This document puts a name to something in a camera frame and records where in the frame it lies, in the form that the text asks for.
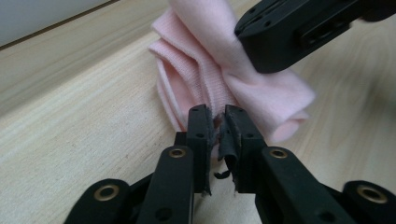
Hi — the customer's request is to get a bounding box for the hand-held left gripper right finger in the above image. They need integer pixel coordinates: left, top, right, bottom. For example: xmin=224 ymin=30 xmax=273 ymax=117
xmin=218 ymin=104 xmax=269 ymax=194

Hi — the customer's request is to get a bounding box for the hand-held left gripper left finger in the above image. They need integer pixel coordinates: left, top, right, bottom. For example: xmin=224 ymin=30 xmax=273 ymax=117
xmin=174 ymin=104 xmax=217 ymax=198

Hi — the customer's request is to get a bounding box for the pink sock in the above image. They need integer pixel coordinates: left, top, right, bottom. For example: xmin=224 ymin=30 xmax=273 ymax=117
xmin=148 ymin=0 xmax=317 ymax=158

